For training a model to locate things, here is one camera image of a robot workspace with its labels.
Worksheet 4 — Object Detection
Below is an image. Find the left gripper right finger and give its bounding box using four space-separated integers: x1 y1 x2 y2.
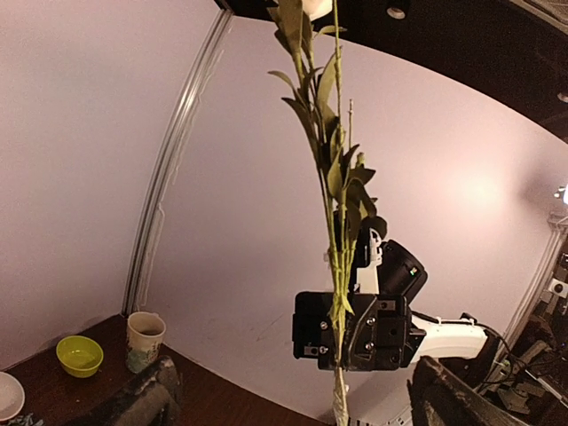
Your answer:
407 357 517 426

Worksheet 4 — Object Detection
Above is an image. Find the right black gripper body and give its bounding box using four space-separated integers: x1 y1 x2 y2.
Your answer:
292 240 428 371

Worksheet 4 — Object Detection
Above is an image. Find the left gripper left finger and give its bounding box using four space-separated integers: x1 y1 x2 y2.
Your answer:
75 356 182 426

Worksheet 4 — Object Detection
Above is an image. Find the yellow flower bunch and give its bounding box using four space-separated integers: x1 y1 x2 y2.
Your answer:
268 1 386 425

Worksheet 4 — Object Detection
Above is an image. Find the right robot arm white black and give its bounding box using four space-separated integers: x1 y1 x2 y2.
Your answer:
341 238 499 387

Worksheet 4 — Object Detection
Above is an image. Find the floral ceramic mug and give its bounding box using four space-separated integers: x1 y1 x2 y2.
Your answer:
126 312 166 374

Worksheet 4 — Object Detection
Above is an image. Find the green plastic bowl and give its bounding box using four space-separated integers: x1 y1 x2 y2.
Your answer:
56 335 104 378

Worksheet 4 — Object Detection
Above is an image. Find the white ceramic bowl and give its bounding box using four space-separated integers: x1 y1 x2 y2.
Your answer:
0 372 25 422

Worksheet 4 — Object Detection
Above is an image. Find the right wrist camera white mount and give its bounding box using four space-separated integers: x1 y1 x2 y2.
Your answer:
347 217 384 295

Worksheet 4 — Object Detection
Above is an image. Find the right aluminium corner post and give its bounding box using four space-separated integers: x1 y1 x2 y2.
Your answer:
122 9 234 317

